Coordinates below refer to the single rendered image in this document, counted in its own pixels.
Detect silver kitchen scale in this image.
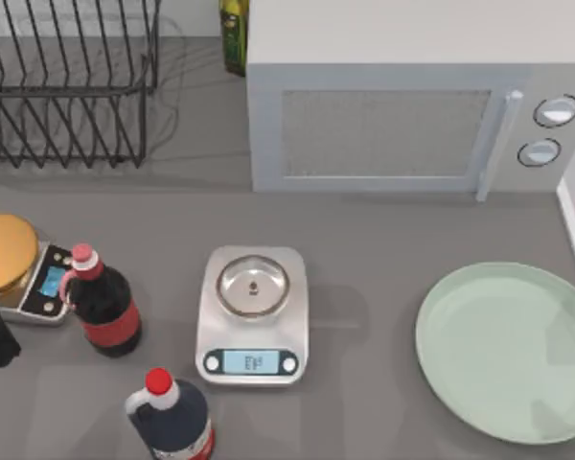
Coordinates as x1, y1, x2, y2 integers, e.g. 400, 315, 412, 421
195, 245, 311, 386

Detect dark bottle with pink cap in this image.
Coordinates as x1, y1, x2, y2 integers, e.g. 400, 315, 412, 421
60, 242, 144, 358

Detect green glass bottle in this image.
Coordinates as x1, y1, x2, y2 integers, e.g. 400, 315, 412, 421
219, 0, 250, 78

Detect pale microwave oven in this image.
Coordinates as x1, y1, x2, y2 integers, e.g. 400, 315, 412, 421
245, 0, 575, 196

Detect dark bottle with red cap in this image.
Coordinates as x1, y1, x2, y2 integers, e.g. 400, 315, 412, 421
125, 367, 217, 460

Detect pale green plate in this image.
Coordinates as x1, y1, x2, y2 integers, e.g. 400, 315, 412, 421
415, 261, 575, 446

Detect small microwave knob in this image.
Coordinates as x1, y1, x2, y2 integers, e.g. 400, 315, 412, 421
517, 138, 563, 168

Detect gold top kitchen scale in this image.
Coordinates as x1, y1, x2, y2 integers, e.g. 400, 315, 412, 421
0, 213, 75, 329

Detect large microwave knob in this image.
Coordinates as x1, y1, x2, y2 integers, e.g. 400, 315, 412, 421
533, 94, 575, 128

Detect microwave door handle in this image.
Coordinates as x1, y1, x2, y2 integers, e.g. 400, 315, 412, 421
474, 89, 524, 203

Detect black wire dish rack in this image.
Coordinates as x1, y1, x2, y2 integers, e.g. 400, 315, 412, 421
0, 0, 163, 170

